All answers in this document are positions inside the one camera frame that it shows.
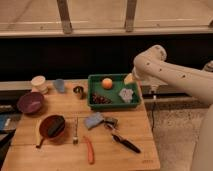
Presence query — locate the metal fork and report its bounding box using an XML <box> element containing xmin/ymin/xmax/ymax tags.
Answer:
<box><xmin>73</xmin><ymin>117</ymin><xmax>78</xmax><ymax>145</ymax></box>

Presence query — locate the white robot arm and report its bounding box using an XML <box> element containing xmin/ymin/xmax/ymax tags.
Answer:
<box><xmin>124</xmin><ymin>45</ymin><xmax>213</xmax><ymax>171</ymax></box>

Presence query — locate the small metal cup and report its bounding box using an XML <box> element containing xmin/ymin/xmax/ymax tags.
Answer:
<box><xmin>73</xmin><ymin>86</ymin><xmax>84</xmax><ymax>99</ymax></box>

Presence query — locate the small blue cup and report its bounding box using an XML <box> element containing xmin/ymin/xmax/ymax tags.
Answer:
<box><xmin>53</xmin><ymin>79</ymin><xmax>65</xmax><ymax>93</ymax></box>

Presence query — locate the white plastic cup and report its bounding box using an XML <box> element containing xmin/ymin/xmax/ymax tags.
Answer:
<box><xmin>31</xmin><ymin>75</ymin><xmax>48</xmax><ymax>94</ymax></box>

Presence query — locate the white crumpled paper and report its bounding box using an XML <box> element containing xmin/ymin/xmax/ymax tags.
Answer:
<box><xmin>119</xmin><ymin>88</ymin><xmax>134</xmax><ymax>103</ymax></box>

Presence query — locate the orange ball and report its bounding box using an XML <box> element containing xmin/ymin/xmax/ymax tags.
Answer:
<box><xmin>101</xmin><ymin>78</ymin><xmax>113</xmax><ymax>90</ymax></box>

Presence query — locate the green plastic tray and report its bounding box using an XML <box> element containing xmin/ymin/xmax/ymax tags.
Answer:
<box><xmin>87</xmin><ymin>74</ymin><xmax>141</xmax><ymax>110</ymax></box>

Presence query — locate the dark red grapes toy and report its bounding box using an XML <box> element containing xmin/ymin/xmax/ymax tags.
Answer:
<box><xmin>92</xmin><ymin>94</ymin><xmax>111</xmax><ymax>104</ymax></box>

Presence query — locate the blue sponge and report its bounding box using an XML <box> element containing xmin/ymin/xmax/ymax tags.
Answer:
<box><xmin>84</xmin><ymin>112</ymin><xmax>104</xmax><ymax>130</ymax></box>

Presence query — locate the dark red frying pan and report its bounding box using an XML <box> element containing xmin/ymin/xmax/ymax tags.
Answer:
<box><xmin>40</xmin><ymin>115</ymin><xmax>65</xmax><ymax>147</ymax></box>

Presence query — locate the yellow banana toy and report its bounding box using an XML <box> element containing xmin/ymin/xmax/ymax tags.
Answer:
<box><xmin>35</xmin><ymin>119</ymin><xmax>42</xmax><ymax>148</ymax></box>

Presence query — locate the purple bowl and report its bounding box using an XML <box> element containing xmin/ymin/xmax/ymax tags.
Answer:
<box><xmin>17</xmin><ymin>92</ymin><xmax>44</xmax><ymax>114</ymax></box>

